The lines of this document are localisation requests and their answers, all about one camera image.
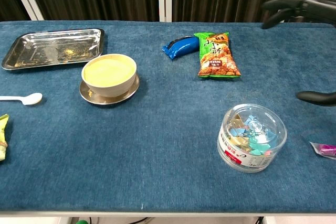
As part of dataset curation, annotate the small white object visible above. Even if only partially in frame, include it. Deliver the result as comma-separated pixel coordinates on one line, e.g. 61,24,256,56
0,92,43,106

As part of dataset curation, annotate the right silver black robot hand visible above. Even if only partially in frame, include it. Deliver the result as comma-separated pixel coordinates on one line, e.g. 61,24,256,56
261,0,336,107

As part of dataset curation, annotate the clear bowl of candies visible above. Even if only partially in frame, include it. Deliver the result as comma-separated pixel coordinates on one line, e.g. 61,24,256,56
217,103,288,174

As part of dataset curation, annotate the beige bowl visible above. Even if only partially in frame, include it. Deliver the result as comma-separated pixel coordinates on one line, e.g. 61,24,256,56
81,54,138,98

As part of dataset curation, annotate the yellow-green crumpled snack bag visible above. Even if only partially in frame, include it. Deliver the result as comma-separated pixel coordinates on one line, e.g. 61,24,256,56
0,114,10,162

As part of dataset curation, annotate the blue snack packet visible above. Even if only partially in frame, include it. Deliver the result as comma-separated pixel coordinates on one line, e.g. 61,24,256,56
162,36,200,61

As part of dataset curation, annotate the orange bowl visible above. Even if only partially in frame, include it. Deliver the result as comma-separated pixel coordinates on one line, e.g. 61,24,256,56
79,74,140,105

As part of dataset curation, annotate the silver metal tray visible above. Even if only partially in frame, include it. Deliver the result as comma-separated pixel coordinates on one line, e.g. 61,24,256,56
2,28,106,71

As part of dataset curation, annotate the green orange snack bag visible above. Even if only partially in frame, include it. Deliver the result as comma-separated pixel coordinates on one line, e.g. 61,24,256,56
193,31,242,79

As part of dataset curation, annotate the pink sachet in clear wrapper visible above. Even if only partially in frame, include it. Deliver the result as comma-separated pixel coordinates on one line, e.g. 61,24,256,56
309,141,336,160

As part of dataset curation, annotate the blue table cloth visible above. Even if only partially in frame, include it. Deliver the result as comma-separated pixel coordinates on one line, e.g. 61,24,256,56
0,20,336,213

